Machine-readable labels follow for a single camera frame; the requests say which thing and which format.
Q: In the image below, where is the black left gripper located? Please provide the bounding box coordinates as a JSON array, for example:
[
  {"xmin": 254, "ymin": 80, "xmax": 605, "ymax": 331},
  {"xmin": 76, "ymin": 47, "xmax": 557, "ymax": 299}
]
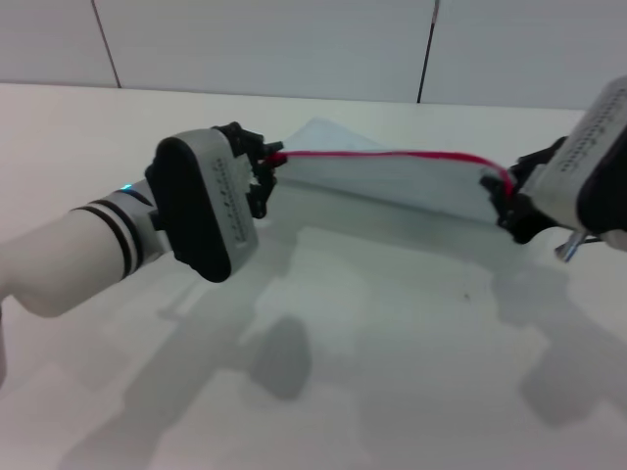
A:
[{"xmin": 213, "ymin": 121, "xmax": 286, "ymax": 220}]

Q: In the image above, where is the silver metal cable plug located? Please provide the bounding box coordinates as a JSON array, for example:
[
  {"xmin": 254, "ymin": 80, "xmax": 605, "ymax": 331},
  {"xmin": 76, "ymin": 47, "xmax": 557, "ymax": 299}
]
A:
[{"xmin": 554, "ymin": 229, "xmax": 589, "ymax": 263}]

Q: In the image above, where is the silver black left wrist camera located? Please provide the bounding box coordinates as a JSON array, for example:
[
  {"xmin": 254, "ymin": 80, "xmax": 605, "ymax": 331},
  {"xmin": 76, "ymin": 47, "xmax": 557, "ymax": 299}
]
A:
[{"xmin": 144, "ymin": 126, "xmax": 260, "ymax": 284}]

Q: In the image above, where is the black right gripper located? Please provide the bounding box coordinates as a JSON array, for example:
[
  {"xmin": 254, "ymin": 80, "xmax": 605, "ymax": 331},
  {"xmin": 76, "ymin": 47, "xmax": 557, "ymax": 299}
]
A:
[{"xmin": 479, "ymin": 137, "xmax": 569, "ymax": 246}]

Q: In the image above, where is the clear document bag red zipper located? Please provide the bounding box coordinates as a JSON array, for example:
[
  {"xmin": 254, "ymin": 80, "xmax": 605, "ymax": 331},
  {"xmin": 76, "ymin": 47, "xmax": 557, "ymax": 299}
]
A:
[{"xmin": 273, "ymin": 116, "xmax": 518, "ymax": 231}]

